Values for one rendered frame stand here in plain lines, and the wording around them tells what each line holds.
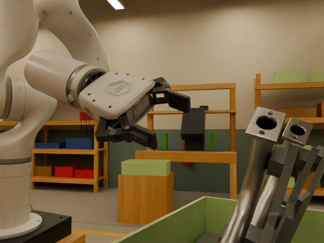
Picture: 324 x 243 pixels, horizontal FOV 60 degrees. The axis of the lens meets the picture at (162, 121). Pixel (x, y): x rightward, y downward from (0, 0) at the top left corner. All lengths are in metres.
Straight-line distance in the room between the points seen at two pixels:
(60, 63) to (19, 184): 0.43
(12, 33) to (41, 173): 5.78
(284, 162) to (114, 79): 0.29
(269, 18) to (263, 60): 0.82
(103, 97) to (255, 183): 0.27
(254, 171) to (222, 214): 0.53
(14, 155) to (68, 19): 0.41
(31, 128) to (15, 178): 0.14
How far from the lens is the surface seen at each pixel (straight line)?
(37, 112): 0.87
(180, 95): 0.45
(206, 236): 0.96
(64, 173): 6.17
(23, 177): 0.88
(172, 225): 0.78
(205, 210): 0.98
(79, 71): 0.50
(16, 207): 0.89
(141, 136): 0.40
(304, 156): 0.60
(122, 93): 0.45
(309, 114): 5.27
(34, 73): 0.58
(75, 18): 0.63
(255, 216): 0.59
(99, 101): 0.44
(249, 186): 0.47
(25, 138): 0.86
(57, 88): 0.53
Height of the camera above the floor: 1.17
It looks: 2 degrees up
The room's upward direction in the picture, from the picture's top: straight up
